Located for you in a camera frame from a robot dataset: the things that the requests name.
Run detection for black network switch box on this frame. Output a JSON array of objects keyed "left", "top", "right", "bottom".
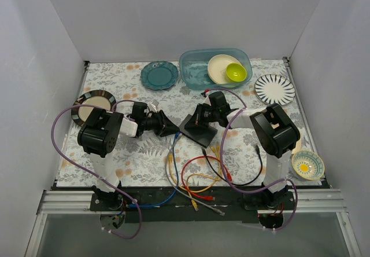
[{"left": 179, "top": 114, "right": 218, "bottom": 148}]

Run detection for yellow ethernet cable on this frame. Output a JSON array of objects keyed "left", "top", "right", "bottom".
[
  {"left": 166, "top": 152, "right": 217, "bottom": 193},
  {"left": 208, "top": 144, "right": 229, "bottom": 179},
  {"left": 186, "top": 173, "right": 220, "bottom": 211}
]

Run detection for black ethernet cable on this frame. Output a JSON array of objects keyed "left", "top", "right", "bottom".
[{"left": 201, "top": 144, "right": 264, "bottom": 186}]

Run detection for red ethernet cable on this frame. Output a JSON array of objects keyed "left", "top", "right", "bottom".
[{"left": 181, "top": 156, "right": 234, "bottom": 201}]

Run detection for grey ethernet cable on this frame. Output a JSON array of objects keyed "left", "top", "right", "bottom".
[{"left": 164, "top": 135, "right": 225, "bottom": 216}]

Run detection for blue ethernet cable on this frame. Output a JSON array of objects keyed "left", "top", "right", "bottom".
[{"left": 127, "top": 131, "right": 183, "bottom": 209}]

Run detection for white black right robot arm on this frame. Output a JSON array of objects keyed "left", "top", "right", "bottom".
[{"left": 180, "top": 91, "right": 301, "bottom": 209}]

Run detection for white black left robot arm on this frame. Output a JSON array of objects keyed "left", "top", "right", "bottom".
[{"left": 77, "top": 102, "right": 179, "bottom": 211}]

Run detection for floral patterned table mat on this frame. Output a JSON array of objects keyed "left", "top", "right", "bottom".
[{"left": 56, "top": 60, "right": 321, "bottom": 188}]

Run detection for lime green bowl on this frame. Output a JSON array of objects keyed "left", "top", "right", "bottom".
[{"left": 225, "top": 63, "right": 247, "bottom": 82}]

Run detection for cream plate in tub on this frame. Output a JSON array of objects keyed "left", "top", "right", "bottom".
[{"left": 208, "top": 54, "right": 241, "bottom": 85}]

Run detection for teal scalloped plate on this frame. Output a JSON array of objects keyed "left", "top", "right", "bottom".
[{"left": 140, "top": 61, "right": 179, "bottom": 91}]

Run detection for blue transparent plastic tub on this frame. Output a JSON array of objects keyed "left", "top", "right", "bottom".
[{"left": 179, "top": 48, "right": 253, "bottom": 90}]

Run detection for white plate blue stripes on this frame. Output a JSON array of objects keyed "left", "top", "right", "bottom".
[{"left": 254, "top": 74, "right": 295, "bottom": 106}]

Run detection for brown rimmed cream plate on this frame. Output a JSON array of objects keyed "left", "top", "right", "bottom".
[{"left": 71, "top": 90, "right": 116, "bottom": 126}]

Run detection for cream square dish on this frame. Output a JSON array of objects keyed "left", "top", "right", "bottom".
[{"left": 291, "top": 139, "right": 301, "bottom": 155}]

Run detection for yellow flower patterned bowl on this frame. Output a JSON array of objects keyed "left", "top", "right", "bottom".
[{"left": 291, "top": 150, "right": 325, "bottom": 181}]

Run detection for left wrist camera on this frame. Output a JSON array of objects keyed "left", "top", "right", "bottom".
[{"left": 149, "top": 100, "right": 159, "bottom": 112}]

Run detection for loose yellow ethernet cable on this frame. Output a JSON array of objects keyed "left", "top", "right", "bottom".
[{"left": 166, "top": 152, "right": 217, "bottom": 193}]

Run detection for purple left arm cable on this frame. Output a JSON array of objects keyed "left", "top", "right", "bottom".
[{"left": 51, "top": 100, "right": 144, "bottom": 240}]

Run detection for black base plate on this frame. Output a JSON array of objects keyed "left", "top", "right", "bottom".
[{"left": 90, "top": 187, "right": 295, "bottom": 223}]

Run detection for aluminium frame rail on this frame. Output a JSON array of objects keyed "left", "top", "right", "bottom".
[{"left": 24, "top": 189, "right": 98, "bottom": 257}]

